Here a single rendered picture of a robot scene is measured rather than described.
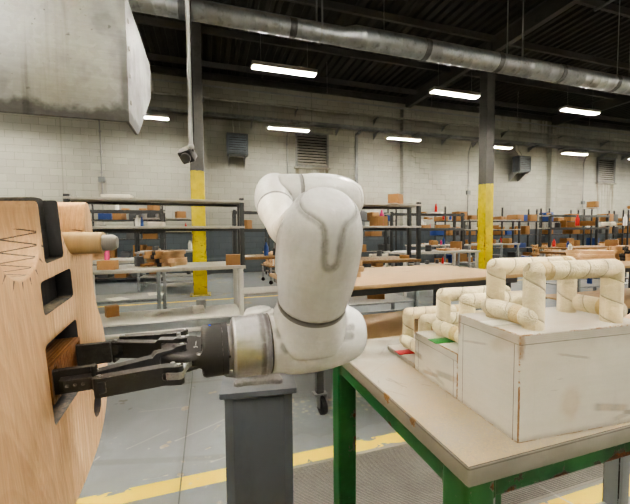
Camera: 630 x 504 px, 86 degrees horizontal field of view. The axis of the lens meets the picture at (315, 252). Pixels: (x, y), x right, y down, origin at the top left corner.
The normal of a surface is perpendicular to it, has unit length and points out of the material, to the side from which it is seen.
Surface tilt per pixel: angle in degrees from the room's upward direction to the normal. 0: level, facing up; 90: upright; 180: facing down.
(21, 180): 90
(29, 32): 90
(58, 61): 90
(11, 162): 90
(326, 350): 114
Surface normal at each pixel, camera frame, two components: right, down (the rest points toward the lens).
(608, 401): 0.24, 0.05
